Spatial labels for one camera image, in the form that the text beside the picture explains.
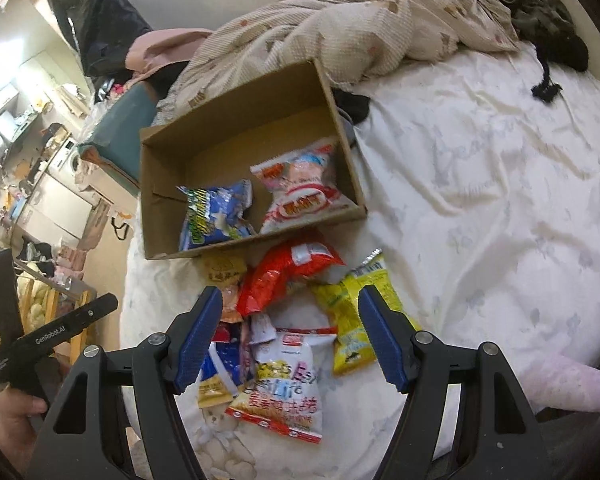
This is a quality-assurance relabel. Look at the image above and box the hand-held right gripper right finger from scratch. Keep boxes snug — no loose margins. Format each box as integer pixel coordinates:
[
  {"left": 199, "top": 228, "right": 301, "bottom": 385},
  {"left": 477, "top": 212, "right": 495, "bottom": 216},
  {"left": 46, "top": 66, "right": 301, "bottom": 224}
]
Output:
[{"left": 357, "top": 284, "right": 556, "bottom": 480}]

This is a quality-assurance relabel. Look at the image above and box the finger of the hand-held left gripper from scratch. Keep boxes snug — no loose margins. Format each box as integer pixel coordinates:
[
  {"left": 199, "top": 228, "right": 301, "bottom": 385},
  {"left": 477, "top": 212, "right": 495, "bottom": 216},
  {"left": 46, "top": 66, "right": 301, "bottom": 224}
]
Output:
[{"left": 69, "top": 294, "right": 119, "bottom": 329}]

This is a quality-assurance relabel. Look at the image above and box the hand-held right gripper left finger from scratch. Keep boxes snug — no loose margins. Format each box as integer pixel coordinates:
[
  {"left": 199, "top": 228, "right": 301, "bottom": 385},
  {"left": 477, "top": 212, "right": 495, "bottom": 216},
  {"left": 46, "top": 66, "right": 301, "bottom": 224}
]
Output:
[{"left": 27, "top": 286, "right": 224, "bottom": 480}]

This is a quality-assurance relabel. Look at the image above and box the blue white yellow packet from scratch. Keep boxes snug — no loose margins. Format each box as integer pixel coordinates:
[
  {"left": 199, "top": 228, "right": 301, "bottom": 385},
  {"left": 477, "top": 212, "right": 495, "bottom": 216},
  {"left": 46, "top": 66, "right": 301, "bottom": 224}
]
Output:
[{"left": 196, "top": 340, "right": 253, "bottom": 409}]

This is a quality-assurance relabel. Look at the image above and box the yellow snack packet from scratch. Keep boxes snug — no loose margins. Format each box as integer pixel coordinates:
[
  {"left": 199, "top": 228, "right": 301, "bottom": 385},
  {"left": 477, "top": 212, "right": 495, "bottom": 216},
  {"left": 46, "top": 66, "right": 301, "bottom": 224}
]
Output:
[{"left": 310, "top": 249, "right": 423, "bottom": 377}]

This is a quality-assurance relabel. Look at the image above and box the small tan orange packet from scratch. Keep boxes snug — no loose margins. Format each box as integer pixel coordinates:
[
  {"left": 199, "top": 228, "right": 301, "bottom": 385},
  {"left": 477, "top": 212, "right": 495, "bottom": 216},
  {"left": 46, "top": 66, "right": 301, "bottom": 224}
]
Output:
[{"left": 200, "top": 252, "right": 248, "bottom": 323}]

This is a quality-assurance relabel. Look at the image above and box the large white snack packet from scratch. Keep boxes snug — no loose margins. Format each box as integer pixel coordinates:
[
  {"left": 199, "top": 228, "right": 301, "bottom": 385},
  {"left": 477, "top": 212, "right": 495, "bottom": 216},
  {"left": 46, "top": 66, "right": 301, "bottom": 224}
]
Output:
[{"left": 225, "top": 327, "right": 338, "bottom": 445}]

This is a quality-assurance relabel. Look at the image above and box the brown cardboard box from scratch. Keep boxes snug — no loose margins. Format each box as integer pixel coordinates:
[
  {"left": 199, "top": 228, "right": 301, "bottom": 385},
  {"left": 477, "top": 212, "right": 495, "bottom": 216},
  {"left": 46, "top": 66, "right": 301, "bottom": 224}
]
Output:
[{"left": 139, "top": 58, "right": 369, "bottom": 261}]

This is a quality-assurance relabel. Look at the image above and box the person's left hand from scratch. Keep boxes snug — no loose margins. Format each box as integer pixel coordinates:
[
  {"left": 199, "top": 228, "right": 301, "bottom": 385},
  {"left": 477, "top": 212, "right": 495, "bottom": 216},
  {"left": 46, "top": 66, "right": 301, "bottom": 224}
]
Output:
[{"left": 0, "top": 389, "right": 48, "bottom": 466}]

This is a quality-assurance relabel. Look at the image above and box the white kitchen cabinet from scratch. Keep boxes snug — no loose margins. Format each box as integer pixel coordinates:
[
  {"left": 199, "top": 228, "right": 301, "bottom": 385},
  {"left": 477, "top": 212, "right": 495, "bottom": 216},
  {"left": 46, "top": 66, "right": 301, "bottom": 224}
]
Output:
[{"left": 10, "top": 132, "right": 101, "bottom": 248}]

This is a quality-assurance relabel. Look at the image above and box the blue snack packet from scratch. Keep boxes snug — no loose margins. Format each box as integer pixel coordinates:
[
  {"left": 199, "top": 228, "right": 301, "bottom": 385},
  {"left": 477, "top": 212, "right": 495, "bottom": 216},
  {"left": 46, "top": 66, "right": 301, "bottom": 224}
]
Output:
[{"left": 176, "top": 179, "right": 257, "bottom": 252}]

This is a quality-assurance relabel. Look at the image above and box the white and red snack packet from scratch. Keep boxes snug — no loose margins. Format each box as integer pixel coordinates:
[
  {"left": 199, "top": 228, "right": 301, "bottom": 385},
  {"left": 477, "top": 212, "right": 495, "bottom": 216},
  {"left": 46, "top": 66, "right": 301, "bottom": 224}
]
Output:
[{"left": 250, "top": 137, "right": 358, "bottom": 235}]

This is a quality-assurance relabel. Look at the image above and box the white bed sheet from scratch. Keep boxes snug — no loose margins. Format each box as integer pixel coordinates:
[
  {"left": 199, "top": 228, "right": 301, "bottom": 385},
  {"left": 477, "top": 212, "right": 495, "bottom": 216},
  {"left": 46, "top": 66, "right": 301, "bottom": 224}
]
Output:
[{"left": 117, "top": 40, "right": 600, "bottom": 480}]

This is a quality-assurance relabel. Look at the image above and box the teal cushion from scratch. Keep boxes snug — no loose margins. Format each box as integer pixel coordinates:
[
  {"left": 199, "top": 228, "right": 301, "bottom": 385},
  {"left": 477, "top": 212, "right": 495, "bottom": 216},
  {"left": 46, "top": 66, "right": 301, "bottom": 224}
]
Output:
[{"left": 77, "top": 82, "right": 156, "bottom": 196}]

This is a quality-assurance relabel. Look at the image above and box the pink fuzzy cloth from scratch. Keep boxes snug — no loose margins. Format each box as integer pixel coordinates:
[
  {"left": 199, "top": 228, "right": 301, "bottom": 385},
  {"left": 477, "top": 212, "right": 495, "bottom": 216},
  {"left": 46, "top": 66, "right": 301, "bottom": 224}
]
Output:
[{"left": 522, "top": 352, "right": 600, "bottom": 413}]

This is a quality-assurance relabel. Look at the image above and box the black cloth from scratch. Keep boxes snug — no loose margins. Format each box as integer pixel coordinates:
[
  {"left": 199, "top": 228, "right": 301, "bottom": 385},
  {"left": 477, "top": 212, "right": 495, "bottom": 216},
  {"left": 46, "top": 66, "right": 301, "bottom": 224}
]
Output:
[{"left": 330, "top": 87, "right": 372, "bottom": 126}]

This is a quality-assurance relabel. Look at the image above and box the pink garment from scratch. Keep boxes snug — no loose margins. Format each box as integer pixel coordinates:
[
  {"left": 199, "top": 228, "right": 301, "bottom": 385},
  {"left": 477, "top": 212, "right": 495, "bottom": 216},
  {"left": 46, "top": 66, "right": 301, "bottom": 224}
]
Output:
[{"left": 125, "top": 30, "right": 213, "bottom": 83}]

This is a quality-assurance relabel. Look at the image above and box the black plastic bag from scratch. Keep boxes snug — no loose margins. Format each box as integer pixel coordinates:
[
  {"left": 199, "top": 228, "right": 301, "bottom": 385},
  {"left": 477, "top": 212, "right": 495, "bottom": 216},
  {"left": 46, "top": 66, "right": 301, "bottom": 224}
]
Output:
[{"left": 39, "top": 0, "right": 153, "bottom": 78}]

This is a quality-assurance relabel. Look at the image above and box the beige printed blanket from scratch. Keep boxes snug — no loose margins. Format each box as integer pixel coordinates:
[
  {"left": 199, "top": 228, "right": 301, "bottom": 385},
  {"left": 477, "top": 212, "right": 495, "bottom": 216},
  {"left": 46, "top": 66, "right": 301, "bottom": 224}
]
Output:
[{"left": 152, "top": 0, "right": 523, "bottom": 126}]

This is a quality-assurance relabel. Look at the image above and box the dark green garment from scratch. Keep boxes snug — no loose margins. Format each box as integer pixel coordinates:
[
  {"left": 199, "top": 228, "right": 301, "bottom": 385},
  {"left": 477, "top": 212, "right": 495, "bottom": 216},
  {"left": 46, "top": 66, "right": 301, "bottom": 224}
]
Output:
[{"left": 467, "top": 0, "right": 590, "bottom": 101}]

